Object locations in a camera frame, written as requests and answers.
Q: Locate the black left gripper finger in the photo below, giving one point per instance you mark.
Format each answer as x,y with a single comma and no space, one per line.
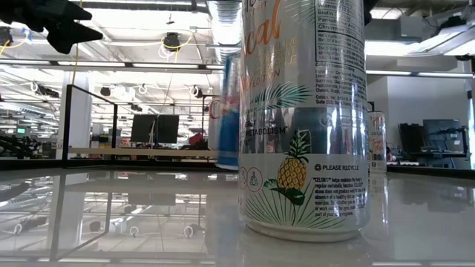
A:
37,11
70,35

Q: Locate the silver Diet Coke can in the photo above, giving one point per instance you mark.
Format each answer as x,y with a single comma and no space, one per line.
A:
213,130

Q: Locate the blue Red Bull can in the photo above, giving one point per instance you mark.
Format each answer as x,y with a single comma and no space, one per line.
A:
229,126

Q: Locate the white Celsius tropical can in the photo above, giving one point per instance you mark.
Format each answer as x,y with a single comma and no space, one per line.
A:
304,148
377,142

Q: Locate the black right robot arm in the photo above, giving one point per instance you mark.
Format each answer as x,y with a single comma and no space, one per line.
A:
368,11

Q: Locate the long ceiling light bar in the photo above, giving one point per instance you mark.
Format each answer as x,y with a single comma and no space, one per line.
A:
92,64

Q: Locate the black ceiling device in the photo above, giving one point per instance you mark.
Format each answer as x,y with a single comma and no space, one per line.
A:
4,36
171,41

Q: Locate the dark ceiling pipe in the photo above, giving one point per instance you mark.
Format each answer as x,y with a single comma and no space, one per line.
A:
130,5

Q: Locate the white building column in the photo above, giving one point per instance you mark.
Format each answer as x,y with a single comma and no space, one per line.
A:
79,115

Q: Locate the black computer monitor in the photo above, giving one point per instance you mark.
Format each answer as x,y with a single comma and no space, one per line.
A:
168,128
143,128

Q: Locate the black thin rectangular hoop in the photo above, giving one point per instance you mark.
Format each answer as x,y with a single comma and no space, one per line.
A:
370,106

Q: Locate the white angled ceiling light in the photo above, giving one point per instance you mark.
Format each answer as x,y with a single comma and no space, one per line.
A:
445,41

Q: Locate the dark workstation desk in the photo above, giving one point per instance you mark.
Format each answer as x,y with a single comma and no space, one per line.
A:
441,130

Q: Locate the silver ventilation duct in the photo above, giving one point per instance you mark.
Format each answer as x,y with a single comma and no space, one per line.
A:
226,22

